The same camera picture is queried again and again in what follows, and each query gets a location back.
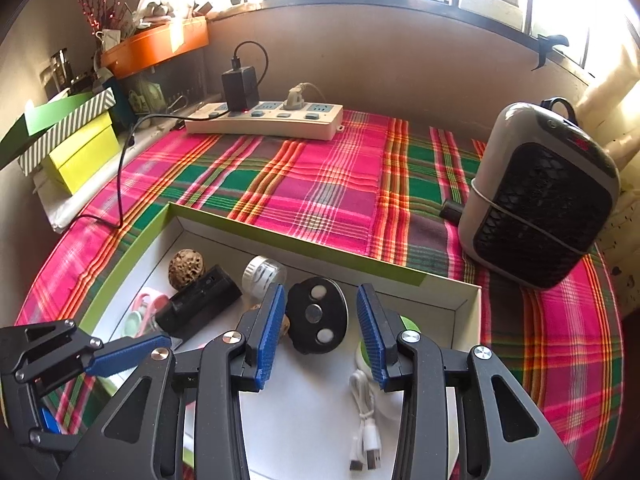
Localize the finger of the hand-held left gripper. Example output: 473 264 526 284
0 372 83 461
0 319 173 396

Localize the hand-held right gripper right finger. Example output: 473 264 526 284
356 282 583 480

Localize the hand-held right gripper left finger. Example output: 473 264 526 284
57 282 288 480

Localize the pink clip with teal pad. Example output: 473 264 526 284
122 287 171 343

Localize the green white knob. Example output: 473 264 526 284
354 316 422 376

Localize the black oval disc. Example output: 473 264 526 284
287 276 348 356

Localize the white round cap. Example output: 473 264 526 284
242 255 288 301

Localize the black flashlight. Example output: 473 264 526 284
154 265 243 343

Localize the white usb cable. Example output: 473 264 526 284
347 369 383 473

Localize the green white cardboard box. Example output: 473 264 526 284
80 201 483 480

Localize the plaid tablecloth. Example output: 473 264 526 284
15 110 626 480

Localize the yellow-green box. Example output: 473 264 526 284
41 112 121 196

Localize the grey space heater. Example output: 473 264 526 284
457 97 622 291

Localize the beige power strip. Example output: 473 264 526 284
185 101 345 142

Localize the striped box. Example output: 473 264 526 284
19 87 117 177

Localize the beige plug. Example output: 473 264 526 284
284 82 323 111

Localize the black charger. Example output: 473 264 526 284
221 66 261 111

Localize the green container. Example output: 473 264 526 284
127 82 166 116

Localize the orange tray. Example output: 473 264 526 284
100 16 209 80

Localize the black window clip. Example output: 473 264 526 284
532 34 571 72

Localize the clutter of papers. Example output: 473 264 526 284
97 0 216 43

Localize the black power cord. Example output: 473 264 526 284
75 114 201 231

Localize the black charger cable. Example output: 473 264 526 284
235 41 269 91

